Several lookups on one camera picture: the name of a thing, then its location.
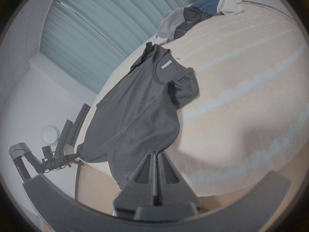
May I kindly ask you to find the pile of clothes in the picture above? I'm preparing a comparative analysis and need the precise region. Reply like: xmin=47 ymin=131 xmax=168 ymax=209
xmin=156 ymin=0 xmax=243 ymax=44

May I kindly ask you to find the black T-shirt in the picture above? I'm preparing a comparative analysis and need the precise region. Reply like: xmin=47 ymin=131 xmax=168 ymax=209
xmin=77 ymin=42 xmax=200 ymax=190

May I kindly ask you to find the bed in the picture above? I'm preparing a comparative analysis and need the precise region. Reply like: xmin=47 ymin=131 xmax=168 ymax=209
xmin=74 ymin=0 xmax=309 ymax=203

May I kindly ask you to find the blue-green curtain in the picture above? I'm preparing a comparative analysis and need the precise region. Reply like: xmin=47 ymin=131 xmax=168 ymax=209
xmin=39 ymin=1 xmax=127 ymax=95
xmin=52 ymin=0 xmax=196 ymax=57

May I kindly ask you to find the round white mirror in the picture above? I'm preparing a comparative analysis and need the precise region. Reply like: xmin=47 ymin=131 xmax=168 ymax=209
xmin=41 ymin=125 xmax=59 ymax=144

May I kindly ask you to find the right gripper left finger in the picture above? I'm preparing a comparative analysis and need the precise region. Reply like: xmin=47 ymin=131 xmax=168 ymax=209
xmin=113 ymin=153 xmax=156 ymax=212

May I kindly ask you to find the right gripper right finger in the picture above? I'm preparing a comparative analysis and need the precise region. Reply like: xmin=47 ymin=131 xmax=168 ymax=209
xmin=157 ymin=151 xmax=202 ymax=209

